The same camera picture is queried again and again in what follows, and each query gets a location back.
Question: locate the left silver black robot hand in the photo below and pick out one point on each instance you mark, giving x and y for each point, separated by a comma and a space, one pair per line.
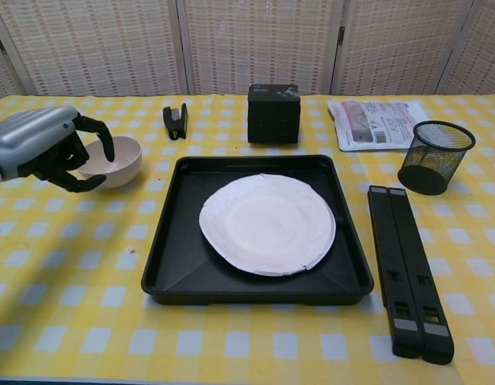
30, 136

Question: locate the beige bowl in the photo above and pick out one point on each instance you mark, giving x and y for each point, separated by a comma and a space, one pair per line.
124, 160

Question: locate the white paper plate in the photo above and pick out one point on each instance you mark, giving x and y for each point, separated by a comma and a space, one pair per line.
267, 224

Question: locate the black square tray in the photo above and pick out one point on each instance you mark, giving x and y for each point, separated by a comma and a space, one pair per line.
183, 272

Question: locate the black stapler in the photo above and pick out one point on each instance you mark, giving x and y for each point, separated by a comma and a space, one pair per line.
175, 124

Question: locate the woven folding screen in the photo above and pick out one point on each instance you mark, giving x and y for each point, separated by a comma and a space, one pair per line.
247, 44

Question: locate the black cube box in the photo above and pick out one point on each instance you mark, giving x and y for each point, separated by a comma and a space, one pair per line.
273, 120

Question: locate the clear plastic printed packet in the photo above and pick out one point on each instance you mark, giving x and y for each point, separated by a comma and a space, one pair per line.
375, 124

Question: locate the black mesh pen cup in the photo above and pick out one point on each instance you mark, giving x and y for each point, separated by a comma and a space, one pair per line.
427, 172

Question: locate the black folded laptop stand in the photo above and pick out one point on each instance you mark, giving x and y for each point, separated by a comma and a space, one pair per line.
407, 272

